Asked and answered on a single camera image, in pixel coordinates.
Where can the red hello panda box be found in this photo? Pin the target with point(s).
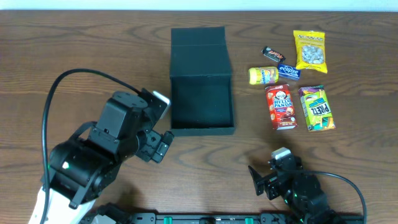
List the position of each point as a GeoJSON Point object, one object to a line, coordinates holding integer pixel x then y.
{"type": "Point", "coordinates": [281, 108]}

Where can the blue eclipse mint tin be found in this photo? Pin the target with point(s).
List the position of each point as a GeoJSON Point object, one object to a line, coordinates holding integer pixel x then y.
{"type": "Point", "coordinates": [287, 71]}

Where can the green pretz box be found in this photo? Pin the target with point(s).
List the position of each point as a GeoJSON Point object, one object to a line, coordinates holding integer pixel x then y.
{"type": "Point", "coordinates": [316, 108]}

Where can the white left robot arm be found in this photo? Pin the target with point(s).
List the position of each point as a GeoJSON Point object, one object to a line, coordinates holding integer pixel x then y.
{"type": "Point", "coordinates": [89, 160]}

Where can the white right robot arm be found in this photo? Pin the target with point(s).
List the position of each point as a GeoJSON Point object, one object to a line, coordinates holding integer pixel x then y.
{"type": "Point", "coordinates": [301, 192]}

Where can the black chocolate bar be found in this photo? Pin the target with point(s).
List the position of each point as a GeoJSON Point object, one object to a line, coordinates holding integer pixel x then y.
{"type": "Point", "coordinates": [272, 54]}

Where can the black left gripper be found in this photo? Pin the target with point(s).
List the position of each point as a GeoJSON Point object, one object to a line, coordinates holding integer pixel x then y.
{"type": "Point", "coordinates": [156, 145]}

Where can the yellow candy jar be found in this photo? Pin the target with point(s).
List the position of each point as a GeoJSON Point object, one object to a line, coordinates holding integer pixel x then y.
{"type": "Point", "coordinates": [263, 75]}

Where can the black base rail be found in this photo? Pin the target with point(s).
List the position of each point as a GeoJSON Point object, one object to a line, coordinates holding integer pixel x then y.
{"type": "Point", "coordinates": [264, 218]}

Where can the black gift box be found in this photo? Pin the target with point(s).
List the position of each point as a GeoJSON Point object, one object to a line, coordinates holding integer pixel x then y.
{"type": "Point", "coordinates": [201, 83]}

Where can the yellow snack bag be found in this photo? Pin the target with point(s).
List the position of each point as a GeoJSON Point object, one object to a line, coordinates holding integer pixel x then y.
{"type": "Point", "coordinates": [310, 48]}

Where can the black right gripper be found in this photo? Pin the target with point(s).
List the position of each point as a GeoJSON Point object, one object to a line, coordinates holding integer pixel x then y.
{"type": "Point", "coordinates": [266, 183]}

